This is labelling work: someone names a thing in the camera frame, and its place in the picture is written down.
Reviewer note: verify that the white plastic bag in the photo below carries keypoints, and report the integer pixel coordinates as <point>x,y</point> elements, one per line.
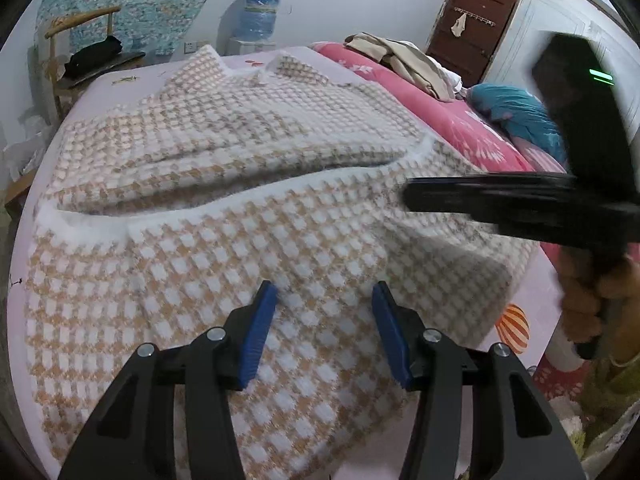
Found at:
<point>25,145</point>

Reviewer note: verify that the white garment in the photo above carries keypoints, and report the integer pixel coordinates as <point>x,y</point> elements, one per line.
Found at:
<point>450,79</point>

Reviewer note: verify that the white wall socket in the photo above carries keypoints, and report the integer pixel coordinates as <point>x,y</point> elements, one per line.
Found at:
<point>196,47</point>

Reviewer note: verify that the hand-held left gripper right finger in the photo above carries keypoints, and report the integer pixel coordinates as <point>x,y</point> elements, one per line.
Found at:
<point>392,340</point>

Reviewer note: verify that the teal floral wall cloth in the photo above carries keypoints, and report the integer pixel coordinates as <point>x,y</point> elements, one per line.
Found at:
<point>150,10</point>

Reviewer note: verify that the black bag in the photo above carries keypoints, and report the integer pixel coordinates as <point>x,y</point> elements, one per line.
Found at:
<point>95,55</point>

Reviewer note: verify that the pink floral blanket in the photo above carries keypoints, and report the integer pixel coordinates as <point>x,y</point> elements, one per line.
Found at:
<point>450,115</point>

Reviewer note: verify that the wooden chair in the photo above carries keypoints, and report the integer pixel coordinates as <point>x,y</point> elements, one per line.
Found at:
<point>80,17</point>

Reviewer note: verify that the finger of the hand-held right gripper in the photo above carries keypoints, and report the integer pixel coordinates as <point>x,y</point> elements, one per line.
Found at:
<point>475,200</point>

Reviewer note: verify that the teal blue pillow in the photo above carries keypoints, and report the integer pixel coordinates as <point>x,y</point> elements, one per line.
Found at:
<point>515,110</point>

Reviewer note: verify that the white wardrobe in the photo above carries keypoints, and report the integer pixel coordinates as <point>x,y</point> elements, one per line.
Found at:
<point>540,20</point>

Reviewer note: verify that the checkered beige white blanket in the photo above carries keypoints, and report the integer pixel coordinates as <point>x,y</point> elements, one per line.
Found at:
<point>200,220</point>

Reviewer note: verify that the metal hook rack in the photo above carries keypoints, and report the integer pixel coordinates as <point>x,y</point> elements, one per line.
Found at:
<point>475,14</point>

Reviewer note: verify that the blue water bottle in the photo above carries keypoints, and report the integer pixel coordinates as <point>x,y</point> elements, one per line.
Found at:
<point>260,15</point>

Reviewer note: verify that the beige clothes pile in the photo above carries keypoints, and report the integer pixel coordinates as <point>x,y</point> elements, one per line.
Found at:
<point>415,67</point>

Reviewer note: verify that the person's right hand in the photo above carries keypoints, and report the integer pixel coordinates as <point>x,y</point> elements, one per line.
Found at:
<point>577,305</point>

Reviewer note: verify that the small wooden stool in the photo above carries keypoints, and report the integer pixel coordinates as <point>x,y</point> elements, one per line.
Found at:
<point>17,190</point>

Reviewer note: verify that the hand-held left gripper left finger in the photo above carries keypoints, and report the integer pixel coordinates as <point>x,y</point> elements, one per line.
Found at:
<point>257,335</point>

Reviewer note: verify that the white water dispenser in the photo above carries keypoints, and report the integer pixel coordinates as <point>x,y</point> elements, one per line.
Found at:
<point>245,47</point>

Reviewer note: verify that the brown door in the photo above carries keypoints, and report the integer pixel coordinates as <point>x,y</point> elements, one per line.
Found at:
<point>465,35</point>

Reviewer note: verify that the small hanging cloth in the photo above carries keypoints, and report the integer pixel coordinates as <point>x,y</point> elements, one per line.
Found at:
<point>459,25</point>

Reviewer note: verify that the red floral rug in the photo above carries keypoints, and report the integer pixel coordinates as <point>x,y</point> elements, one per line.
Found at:
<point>555,380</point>

